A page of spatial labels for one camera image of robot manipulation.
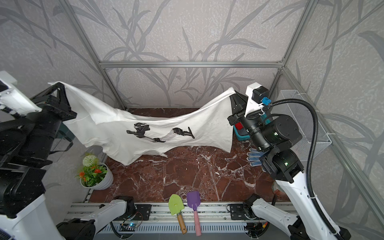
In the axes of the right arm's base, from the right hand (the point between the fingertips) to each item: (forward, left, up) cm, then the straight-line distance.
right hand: (233, 85), depth 47 cm
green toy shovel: (-24, +23, -56) cm, 66 cm away
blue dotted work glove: (+3, -22, -58) cm, 63 cm away
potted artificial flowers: (-14, +62, -42) cm, 76 cm away
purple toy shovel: (-21, +15, -57) cm, 62 cm away
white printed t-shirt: (-2, +46, -27) cm, 53 cm away
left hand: (-5, +45, +7) cm, 46 cm away
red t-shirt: (+1, -6, -23) cm, 24 cm away
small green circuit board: (-33, +46, -58) cm, 81 cm away
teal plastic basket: (+14, -15, -50) cm, 54 cm away
